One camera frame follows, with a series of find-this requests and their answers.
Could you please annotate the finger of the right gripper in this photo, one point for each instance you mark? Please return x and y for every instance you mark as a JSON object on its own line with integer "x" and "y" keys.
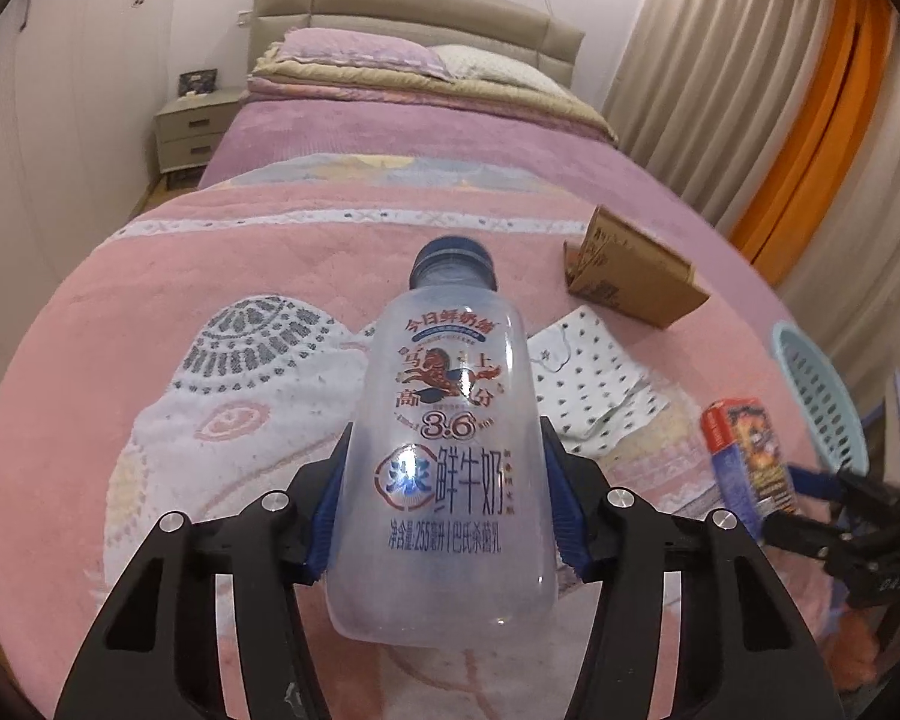
{"x": 817, "y": 485}
{"x": 800, "y": 535}

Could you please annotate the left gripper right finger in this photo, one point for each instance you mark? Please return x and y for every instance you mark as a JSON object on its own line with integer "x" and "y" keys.
{"x": 744, "y": 649}

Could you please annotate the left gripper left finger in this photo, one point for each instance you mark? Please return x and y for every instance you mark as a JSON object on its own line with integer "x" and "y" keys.
{"x": 152, "y": 650}

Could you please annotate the dark red-blue snack box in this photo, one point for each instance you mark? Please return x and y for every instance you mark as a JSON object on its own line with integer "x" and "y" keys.
{"x": 747, "y": 462}

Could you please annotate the clear plastic milk bottle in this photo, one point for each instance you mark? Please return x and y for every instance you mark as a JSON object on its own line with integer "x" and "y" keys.
{"x": 442, "y": 534}

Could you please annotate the person's hand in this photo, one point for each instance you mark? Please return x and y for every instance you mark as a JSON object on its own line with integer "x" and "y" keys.
{"x": 853, "y": 654}

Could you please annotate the light blue plastic basket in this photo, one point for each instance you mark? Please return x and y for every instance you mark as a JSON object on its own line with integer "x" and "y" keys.
{"x": 829, "y": 411}

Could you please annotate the white dotted paper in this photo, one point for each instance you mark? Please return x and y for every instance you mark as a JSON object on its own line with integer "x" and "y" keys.
{"x": 588, "y": 386}

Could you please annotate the brown cardboard piece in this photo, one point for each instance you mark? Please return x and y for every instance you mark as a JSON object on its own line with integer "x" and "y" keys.
{"x": 619, "y": 267}

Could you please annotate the orange curtain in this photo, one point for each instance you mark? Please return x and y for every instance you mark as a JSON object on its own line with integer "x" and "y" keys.
{"x": 822, "y": 143}

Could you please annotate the beige curtain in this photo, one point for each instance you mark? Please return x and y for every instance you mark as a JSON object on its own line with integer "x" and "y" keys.
{"x": 703, "y": 100}

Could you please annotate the beige nightstand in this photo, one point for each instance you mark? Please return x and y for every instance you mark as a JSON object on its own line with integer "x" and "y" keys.
{"x": 188, "y": 130}

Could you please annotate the purple bedspread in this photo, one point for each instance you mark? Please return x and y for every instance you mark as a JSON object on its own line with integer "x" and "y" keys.
{"x": 264, "y": 132}

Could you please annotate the white dotted pillow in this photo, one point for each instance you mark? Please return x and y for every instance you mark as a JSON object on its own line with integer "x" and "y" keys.
{"x": 471, "y": 63}

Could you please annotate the white built-in wardrobe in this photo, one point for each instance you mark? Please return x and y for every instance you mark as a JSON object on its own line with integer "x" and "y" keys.
{"x": 80, "y": 82}

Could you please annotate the beige padded headboard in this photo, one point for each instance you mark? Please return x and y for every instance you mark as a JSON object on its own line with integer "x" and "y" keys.
{"x": 499, "y": 26}

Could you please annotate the purple pillow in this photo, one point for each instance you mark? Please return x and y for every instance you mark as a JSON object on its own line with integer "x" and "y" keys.
{"x": 355, "y": 49}

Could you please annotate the small photo frame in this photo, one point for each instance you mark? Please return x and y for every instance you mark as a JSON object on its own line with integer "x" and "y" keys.
{"x": 197, "y": 83}

